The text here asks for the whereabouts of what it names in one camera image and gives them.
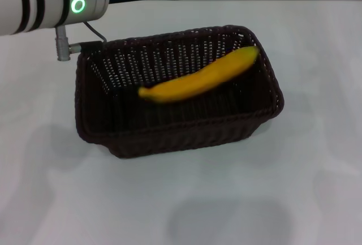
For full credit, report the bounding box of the yellow banana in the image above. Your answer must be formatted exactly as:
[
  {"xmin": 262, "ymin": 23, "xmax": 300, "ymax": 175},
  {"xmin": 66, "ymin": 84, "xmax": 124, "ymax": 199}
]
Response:
[{"xmin": 137, "ymin": 45, "xmax": 261, "ymax": 104}]

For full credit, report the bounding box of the dark brown woven basket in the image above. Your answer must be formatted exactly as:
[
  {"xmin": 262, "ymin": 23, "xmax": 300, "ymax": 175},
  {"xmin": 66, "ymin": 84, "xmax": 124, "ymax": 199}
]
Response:
[{"xmin": 75, "ymin": 24, "xmax": 285, "ymax": 160}]

